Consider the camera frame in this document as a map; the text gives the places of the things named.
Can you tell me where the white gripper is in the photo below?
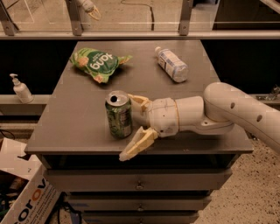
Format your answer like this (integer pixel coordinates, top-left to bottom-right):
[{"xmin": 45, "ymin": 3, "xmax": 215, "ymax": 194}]
[{"xmin": 119, "ymin": 94, "xmax": 179, "ymax": 162}]

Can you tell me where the green soda can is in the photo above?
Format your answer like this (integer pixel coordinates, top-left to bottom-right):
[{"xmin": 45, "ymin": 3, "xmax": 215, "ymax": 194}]
[{"xmin": 105, "ymin": 90, "xmax": 132, "ymax": 138}]

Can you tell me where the blue labelled plastic bottle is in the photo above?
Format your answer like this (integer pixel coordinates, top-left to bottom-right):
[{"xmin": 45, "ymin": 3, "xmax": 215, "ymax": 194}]
[{"xmin": 155, "ymin": 46, "xmax": 188, "ymax": 83}]

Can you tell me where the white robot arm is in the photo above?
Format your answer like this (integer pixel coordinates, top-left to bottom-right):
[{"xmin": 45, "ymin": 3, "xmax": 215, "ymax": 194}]
[{"xmin": 119, "ymin": 82, "xmax": 280, "ymax": 161}]

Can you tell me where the white pump dispenser bottle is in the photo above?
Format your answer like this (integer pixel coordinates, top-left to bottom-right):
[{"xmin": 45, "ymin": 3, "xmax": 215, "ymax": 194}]
[{"xmin": 10, "ymin": 73, "xmax": 34, "ymax": 103}]

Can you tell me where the grey drawer cabinet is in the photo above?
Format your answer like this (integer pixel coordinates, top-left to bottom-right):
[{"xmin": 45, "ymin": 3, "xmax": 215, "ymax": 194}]
[{"xmin": 26, "ymin": 40, "xmax": 253, "ymax": 224}]

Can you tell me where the top drawer knob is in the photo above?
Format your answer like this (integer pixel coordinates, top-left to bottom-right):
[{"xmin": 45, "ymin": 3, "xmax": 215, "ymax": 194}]
[{"xmin": 136, "ymin": 181, "xmax": 144, "ymax": 190}]

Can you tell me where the drawer knob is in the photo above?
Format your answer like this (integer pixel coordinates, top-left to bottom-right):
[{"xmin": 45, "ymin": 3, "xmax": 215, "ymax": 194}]
[
  {"xmin": 136, "ymin": 181, "xmax": 144, "ymax": 190},
  {"xmin": 137, "ymin": 204, "xmax": 144, "ymax": 212}
]

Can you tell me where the green chip bag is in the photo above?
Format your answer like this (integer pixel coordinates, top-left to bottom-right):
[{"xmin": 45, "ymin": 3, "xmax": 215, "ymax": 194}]
[{"xmin": 70, "ymin": 47, "xmax": 132, "ymax": 83}]

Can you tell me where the middle drawer knob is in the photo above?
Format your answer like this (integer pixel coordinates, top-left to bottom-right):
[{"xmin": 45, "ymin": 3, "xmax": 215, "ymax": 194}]
[{"xmin": 137, "ymin": 204, "xmax": 144, "ymax": 212}]

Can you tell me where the white cardboard box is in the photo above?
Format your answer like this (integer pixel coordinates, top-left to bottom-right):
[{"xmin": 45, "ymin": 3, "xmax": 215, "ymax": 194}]
[{"xmin": 0, "ymin": 138, "xmax": 60, "ymax": 224}]

